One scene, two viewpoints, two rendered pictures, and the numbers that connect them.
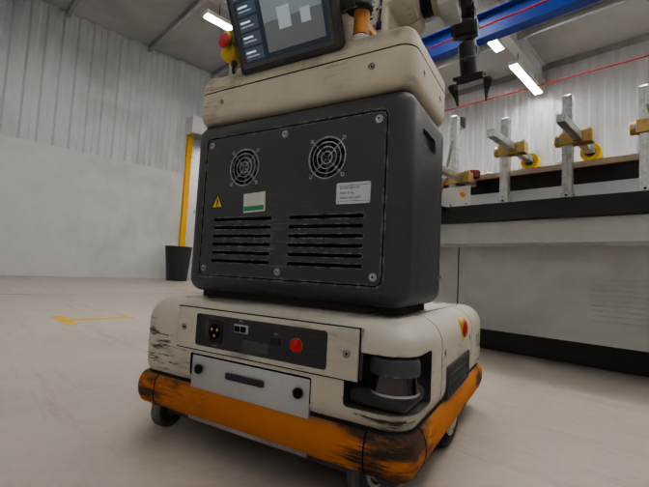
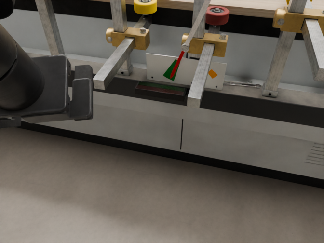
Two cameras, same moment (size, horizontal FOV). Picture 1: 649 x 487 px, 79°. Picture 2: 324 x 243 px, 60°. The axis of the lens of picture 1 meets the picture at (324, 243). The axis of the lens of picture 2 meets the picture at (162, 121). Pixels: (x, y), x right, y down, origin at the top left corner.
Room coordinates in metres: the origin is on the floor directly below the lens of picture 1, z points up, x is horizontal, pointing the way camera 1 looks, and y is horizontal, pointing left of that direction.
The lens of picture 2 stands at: (1.30, -0.13, 1.25)
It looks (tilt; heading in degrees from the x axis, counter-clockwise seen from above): 42 degrees down; 330
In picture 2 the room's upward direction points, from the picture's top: straight up
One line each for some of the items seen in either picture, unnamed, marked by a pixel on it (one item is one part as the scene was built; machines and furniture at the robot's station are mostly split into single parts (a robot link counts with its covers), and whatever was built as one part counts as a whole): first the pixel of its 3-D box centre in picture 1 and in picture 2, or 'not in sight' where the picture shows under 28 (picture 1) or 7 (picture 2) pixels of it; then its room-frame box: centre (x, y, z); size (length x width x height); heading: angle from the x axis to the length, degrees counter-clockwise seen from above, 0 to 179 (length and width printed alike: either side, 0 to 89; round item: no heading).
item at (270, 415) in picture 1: (332, 348); not in sight; (1.01, -0.03, 0.16); 0.67 x 0.64 x 0.25; 150
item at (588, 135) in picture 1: (574, 139); not in sight; (1.57, -1.00, 0.95); 0.14 x 0.06 x 0.05; 45
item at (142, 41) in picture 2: not in sight; (128, 37); (2.10, -0.47, 0.84); 0.14 x 0.06 x 0.05; 45
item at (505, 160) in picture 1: (505, 168); (283, 47); (1.76, -0.81, 0.86); 0.04 x 0.04 x 0.48; 45
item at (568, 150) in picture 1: (567, 151); not in sight; (1.58, -0.99, 0.90); 0.04 x 0.04 x 0.48; 45
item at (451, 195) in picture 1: (445, 197); (184, 72); (1.94, -0.59, 0.75); 0.26 x 0.01 x 0.10; 45
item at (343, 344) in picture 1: (257, 337); not in sight; (0.72, 0.11, 0.23); 0.41 x 0.02 x 0.08; 60
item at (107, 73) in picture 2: not in sight; (127, 46); (2.05, -0.45, 0.83); 0.43 x 0.03 x 0.04; 135
